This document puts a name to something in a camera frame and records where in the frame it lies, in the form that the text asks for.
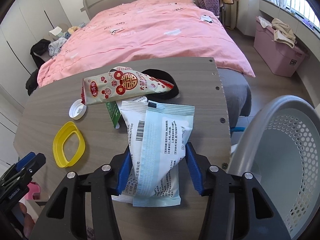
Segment yellow plush toy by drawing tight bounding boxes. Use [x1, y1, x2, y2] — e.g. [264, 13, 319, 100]
[67, 26, 80, 35]

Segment left hand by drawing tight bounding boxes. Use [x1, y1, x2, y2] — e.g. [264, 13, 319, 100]
[19, 202, 35, 239]

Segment green paper packet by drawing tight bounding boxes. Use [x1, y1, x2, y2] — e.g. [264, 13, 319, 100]
[106, 101, 121, 129]

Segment black hair band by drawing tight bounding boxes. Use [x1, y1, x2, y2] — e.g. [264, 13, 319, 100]
[142, 69, 179, 102]

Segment red patterned snack bag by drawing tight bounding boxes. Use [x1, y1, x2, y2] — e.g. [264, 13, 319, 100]
[81, 66, 169, 106]

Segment pink duvet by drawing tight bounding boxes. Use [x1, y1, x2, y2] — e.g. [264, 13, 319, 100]
[37, 0, 255, 87]

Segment white blue wet-wipe pack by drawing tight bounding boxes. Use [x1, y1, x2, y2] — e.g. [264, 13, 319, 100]
[112, 101, 195, 207]

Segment beige clothes on box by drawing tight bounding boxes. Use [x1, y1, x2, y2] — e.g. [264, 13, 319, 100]
[257, 16, 297, 49]

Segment pink storage box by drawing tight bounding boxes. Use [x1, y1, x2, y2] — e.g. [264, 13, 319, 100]
[254, 17, 306, 77]

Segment grey perforated trash basket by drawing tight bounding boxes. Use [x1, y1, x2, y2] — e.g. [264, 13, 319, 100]
[227, 95, 319, 239]

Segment white plastic bottle cap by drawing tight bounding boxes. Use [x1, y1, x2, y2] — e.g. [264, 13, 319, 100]
[69, 99, 87, 120]

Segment black clothes pile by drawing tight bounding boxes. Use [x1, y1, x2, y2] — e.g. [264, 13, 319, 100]
[25, 38, 51, 96]

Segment yellow plastic lid ring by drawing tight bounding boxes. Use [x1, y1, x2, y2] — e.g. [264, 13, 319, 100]
[52, 121, 86, 168]

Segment grey mattress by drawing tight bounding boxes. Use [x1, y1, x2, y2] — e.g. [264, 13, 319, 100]
[217, 68, 252, 128]

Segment light blue crumpled clothes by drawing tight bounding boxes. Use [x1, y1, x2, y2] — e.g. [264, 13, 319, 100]
[48, 37, 67, 57]

